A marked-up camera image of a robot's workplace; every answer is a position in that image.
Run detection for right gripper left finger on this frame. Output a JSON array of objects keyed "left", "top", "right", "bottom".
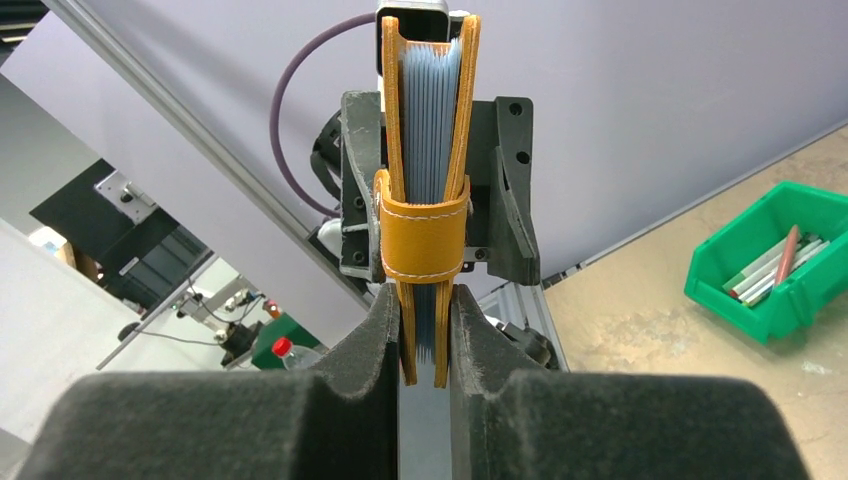
[{"left": 19, "top": 284, "right": 400, "bottom": 479}]

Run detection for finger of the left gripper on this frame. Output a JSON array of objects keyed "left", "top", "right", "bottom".
[
  {"left": 340, "top": 91, "right": 386, "bottom": 283},
  {"left": 464, "top": 96, "right": 541, "bottom": 286}
]

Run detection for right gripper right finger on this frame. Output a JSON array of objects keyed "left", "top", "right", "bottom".
[{"left": 450, "top": 285, "right": 809, "bottom": 479}]

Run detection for yellow leather card holder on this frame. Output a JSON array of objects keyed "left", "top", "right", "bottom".
[{"left": 374, "top": 14, "right": 482, "bottom": 388}]

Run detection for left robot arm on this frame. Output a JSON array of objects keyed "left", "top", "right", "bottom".
[{"left": 308, "top": 91, "right": 568, "bottom": 371}]

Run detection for red capped plastic bottle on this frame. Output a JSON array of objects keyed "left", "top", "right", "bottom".
[{"left": 271, "top": 337, "right": 322, "bottom": 370}]

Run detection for background equipment stand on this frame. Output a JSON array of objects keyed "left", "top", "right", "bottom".
[{"left": 26, "top": 157, "right": 306, "bottom": 372}]

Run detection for grey tubes in bin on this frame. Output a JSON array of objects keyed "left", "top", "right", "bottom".
[{"left": 722, "top": 233, "right": 830, "bottom": 307}]

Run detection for brown pencil in bin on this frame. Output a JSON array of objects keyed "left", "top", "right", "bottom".
[{"left": 774, "top": 225, "right": 800, "bottom": 287}]

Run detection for green plastic bin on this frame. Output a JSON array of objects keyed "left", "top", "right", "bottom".
[{"left": 684, "top": 182, "right": 847, "bottom": 343}]

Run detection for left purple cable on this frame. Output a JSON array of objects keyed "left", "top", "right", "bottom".
[{"left": 270, "top": 11, "right": 379, "bottom": 219}]

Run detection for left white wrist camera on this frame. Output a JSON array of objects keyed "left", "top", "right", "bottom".
[{"left": 375, "top": 0, "right": 469, "bottom": 56}]

